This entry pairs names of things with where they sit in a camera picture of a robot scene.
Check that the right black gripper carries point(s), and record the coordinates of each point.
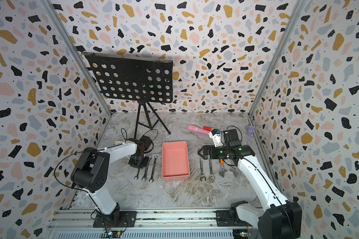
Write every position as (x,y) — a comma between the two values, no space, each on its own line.
(212,150)

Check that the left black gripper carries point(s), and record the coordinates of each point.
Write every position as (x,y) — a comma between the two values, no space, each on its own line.
(132,163)

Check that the size 16 combination wrench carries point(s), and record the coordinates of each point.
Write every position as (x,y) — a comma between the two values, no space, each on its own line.
(153,169)

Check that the long open-end wrench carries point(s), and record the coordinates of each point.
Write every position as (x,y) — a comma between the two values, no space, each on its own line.
(211,174)
(202,176)

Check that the orange handled adjustable wrench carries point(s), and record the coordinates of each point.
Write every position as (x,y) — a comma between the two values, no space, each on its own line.
(222,170)

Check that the pink plastic storage box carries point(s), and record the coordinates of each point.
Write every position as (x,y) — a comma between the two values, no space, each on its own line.
(175,162)

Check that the large silver adjustable wrench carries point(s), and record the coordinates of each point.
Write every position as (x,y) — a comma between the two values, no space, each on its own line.
(236,172)

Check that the size 14 combination wrench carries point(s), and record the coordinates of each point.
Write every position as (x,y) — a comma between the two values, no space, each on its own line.
(144,178)

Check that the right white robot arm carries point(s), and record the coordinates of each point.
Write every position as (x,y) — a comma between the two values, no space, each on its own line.
(277,217)

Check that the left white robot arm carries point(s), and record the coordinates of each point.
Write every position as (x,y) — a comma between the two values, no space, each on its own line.
(91,171)

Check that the playing card box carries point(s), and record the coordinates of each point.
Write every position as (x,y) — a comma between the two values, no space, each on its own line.
(117,143)

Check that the pink toy microphone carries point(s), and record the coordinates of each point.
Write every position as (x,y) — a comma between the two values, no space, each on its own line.
(196,129)

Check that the purple toy figure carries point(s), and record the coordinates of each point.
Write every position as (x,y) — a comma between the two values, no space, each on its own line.
(250,130)

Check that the black perforated music stand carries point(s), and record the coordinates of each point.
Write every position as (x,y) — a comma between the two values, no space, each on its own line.
(140,79)

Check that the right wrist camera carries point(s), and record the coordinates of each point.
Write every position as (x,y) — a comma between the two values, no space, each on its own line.
(216,136)

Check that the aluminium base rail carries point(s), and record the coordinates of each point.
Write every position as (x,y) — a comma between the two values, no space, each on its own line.
(150,223)

